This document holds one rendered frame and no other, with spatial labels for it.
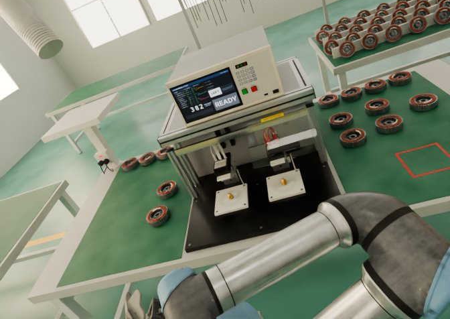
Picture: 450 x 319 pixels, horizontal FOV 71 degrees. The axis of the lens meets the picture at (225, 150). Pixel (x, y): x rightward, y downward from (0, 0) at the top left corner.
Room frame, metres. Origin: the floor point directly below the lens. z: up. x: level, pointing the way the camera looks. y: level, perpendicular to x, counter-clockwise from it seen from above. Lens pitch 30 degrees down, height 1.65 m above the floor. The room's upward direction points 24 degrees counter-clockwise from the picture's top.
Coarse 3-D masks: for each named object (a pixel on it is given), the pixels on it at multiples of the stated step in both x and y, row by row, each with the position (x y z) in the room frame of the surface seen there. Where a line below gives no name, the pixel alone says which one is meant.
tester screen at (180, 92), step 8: (224, 72) 1.19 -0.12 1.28; (200, 80) 1.22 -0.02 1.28; (208, 80) 1.21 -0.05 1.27; (216, 80) 1.21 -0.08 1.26; (224, 80) 1.20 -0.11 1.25; (176, 88) 1.25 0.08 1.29; (184, 88) 1.24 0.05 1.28; (192, 88) 1.23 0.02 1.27; (200, 88) 1.22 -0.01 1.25; (208, 88) 1.22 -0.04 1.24; (176, 96) 1.25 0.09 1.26; (184, 96) 1.24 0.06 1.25; (192, 96) 1.23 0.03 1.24; (200, 96) 1.23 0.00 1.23; (208, 96) 1.22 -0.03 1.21; (216, 96) 1.21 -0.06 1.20; (184, 104) 1.25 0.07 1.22; (192, 104) 1.24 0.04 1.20; (208, 104) 1.22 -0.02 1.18; (184, 112) 1.25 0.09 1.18
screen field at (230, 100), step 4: (224, 96) 1.20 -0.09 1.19; (228, 96) 1.20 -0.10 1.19; (232, 96) 1.20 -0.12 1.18; (236, 96) 1.19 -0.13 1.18; (212, 100) 1.22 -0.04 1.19; (216, 100) 1.21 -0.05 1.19; (220, 100) 1.21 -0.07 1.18; (224, 100) 1.20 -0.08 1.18; (228, 100) 1.20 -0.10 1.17; (232, 100) 1.20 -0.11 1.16; (236, 100) 1.19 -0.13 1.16; (216, 104) 1.21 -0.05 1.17; (220, 104) 1.21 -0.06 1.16; (224, 104) 1.21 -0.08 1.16; (228, 104) 1.20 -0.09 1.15; (232, 104) 1.20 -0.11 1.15; (216, 108) 1.22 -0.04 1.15; (220, 108) 1.21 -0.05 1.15
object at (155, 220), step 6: (156, 210) 1.26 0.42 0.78; (162, 210) 1.25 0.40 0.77; (168, 210) 1.23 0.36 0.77; (150, 216) 1.23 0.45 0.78; (156, 216) 1.22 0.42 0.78; (162, 216) 1.19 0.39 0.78; (168, 216) 1.20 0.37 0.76; (150, 222) 1.19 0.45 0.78; (156, 222) 1.18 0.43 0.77; (162, 222) 1.18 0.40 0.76
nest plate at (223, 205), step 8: (216, 192) 1.19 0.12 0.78; (224, 192) 1.17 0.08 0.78; (232, 192) 1.14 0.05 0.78; (240, 192) 1.12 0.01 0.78; (216, 200) 1.14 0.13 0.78; (224, 200) 1.11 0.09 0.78; (232, 200) 1.09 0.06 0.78; (240, 200) 1.07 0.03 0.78; (216, 208) 1.08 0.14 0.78; (224, 208) 1.06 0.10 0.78; (232, 208) 1.04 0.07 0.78; (240, 208) 1.03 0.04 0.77
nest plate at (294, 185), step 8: (272, 176) 1.13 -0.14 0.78; (280, 176) 1.11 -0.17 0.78; (288, 176) 1.08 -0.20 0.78; (296, 176) 1.06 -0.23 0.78; (272, 184) 1.08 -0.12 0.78; (280, 184) 1.06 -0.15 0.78; (288, 184) 1.03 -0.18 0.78; (296, 184) 1.01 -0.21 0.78; (272, 192) 1.03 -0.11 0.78; (280, 192) 1.01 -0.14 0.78; (288, 192) 0.99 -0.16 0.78; (296, 192) 0.97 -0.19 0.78; (304, 192) 0.96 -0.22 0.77; (272, 200) 0.99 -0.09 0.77
